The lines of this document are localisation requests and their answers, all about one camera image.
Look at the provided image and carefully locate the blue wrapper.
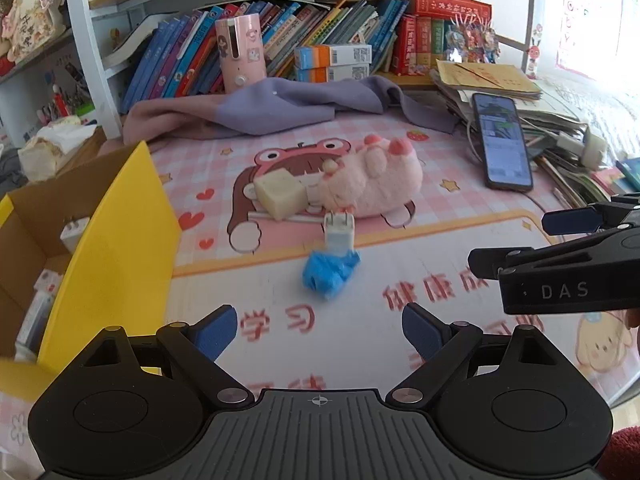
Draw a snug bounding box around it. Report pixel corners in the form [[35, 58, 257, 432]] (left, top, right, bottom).
[[302, 250, 360, 299]]

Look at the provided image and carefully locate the small white plug charger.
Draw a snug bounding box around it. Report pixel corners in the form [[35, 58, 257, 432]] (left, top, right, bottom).
[[323, 212, 355, 256]]

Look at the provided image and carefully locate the white printed card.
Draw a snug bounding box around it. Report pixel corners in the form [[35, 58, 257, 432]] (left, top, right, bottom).
[[34, 269, 64, 296]]

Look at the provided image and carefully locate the large white charger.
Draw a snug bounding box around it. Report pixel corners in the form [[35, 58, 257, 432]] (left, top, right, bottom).
[[60, 217, 90, 254]]

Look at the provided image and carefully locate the white cream tube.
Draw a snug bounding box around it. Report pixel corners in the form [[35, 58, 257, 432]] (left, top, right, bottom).
[[14, 292, 54, 362]]

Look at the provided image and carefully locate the cream foam cube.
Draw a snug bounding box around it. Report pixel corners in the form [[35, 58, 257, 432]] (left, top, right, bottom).
[[254, 168, 308, 221]]

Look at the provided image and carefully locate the white power adapter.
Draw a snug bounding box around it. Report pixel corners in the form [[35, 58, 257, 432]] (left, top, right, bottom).
[[556, 129, 608, 171]]

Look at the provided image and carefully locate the black smartphone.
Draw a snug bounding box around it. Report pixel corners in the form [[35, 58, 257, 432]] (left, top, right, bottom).
[[471, 92, 534, 193]]

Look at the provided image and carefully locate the stack of papers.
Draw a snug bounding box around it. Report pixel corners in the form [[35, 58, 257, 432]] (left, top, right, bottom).
[[429, 69, 640, 212]]

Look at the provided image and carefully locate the pink plush toy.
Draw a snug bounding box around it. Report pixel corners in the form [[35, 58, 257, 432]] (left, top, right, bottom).
[[317, 134, 423, 228]]

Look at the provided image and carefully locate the yellow cardboard box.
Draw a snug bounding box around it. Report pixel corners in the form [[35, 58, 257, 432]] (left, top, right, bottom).
[[1, 143, 181, 402]]

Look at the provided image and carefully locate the brown paper envelope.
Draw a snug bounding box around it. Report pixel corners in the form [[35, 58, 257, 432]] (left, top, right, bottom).
[[437, 60, 541, 99]]

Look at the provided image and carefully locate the pink cartoon desk mat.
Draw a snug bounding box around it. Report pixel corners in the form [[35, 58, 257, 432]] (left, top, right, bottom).
[[0, 109, 640, 461]]

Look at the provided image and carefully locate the pink purple cloth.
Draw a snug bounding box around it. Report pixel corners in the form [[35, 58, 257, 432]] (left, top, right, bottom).
[[122, 76, 457, 146]]

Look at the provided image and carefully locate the lower orange blue box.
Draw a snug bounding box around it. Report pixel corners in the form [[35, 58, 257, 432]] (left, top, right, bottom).
[[294, 63, 370, 84]]

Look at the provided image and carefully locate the orange blue box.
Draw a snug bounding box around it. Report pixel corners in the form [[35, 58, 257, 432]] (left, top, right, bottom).
[[294, 44, 372, 70], [294, 63, 370, 84]]

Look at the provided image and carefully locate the cream tissue pouch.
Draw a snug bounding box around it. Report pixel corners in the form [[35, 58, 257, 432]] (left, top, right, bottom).
[[17, 116, 96, 183]]

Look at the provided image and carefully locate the red dictionary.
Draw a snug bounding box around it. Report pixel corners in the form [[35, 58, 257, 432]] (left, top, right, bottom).
[[407, 0, 492, 21]]

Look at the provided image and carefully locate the upper orange blue box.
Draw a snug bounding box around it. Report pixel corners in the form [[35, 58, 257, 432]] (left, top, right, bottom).
[[294, 44, 372, 70]]

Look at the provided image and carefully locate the pink cylindrical device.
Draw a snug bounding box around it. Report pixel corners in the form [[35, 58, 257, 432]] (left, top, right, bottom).
[[216, 13, 267, 94]]

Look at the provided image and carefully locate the pink ceramic figurine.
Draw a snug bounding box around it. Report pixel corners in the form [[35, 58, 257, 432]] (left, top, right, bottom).
[[1, 0, 67, 64]]

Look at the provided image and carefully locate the white charging cable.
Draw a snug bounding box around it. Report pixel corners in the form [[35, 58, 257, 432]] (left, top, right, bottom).
[[465, 117, 487, 162]]

